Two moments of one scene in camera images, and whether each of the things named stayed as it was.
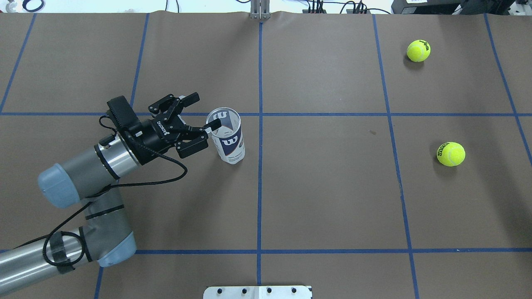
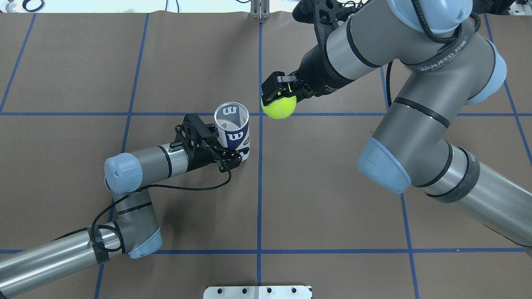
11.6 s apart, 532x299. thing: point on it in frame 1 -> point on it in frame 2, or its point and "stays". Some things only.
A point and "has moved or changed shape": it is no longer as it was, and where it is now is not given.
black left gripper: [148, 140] -> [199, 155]
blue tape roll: [24, 5] stays
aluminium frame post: [260, 9] stays
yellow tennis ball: [451, 154] has moved or changed shape
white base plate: [258, 292] stays
